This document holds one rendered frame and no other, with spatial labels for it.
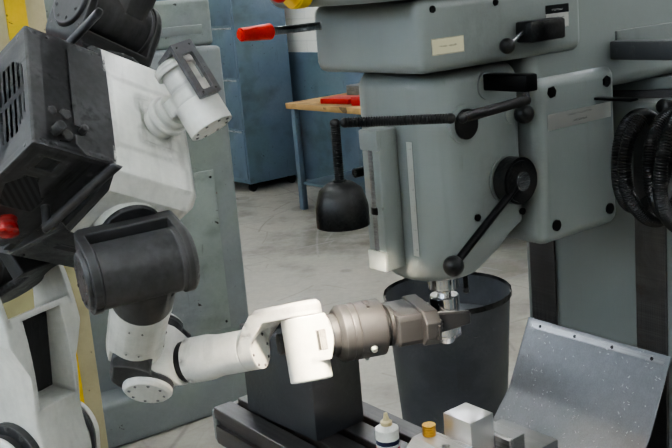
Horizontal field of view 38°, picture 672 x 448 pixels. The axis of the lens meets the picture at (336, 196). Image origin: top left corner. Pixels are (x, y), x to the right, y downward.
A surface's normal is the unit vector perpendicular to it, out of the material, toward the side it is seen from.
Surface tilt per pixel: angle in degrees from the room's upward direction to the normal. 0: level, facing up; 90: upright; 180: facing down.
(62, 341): 90
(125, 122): 58
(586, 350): 63
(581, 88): 90
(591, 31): 90
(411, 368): 93
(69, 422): 81
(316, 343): 69
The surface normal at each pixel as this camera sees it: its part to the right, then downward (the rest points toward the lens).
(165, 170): 0.69, -0.49
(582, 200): 0.61, 0.11
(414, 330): 0.29, 0.18
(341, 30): -0.79, 0.19
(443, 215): -0.04, 0.22
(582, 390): -0.75, -0.27
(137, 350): -0.05, 0.80
